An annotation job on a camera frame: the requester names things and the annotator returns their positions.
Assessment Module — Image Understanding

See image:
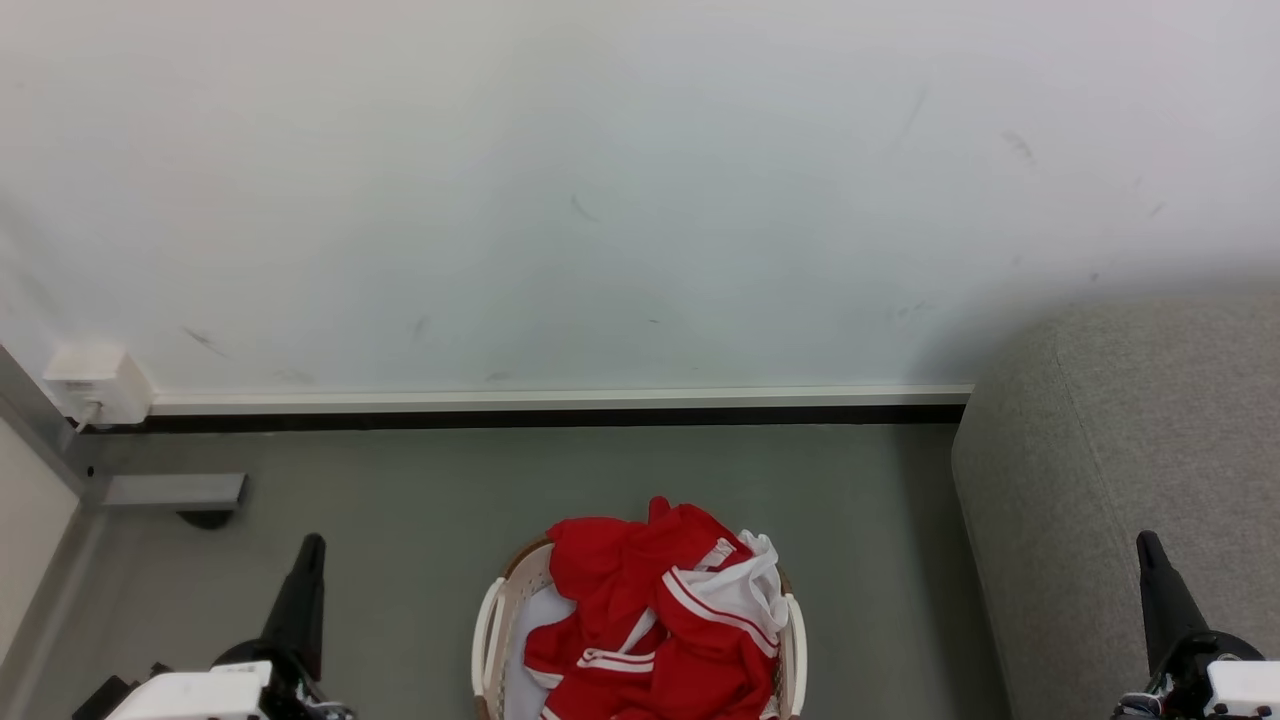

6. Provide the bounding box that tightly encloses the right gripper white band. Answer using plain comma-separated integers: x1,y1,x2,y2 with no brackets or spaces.
1115,530,1280,720

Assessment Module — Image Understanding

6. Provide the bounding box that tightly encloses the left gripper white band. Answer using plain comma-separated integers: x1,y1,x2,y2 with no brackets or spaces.
104,533,353,720

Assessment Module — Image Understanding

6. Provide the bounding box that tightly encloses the grey fabric sofa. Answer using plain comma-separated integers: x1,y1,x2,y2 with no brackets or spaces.
950,290,1280,720

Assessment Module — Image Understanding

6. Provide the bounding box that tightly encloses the grey metal furniture foot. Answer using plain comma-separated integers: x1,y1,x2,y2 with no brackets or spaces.
100,473,247,512

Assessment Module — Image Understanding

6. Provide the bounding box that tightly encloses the beige woven laundry basket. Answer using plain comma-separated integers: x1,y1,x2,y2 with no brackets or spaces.
470,535,809,720

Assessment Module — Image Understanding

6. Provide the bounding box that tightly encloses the white and black baseboard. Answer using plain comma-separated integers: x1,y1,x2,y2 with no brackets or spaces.
80,385,974,434

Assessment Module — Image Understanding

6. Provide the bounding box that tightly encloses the grey metal frame panel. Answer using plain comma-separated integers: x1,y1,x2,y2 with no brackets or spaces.
0,345,107,720

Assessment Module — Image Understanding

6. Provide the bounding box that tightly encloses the white wall socket box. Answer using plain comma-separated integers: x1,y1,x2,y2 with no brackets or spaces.
43,345,154,426

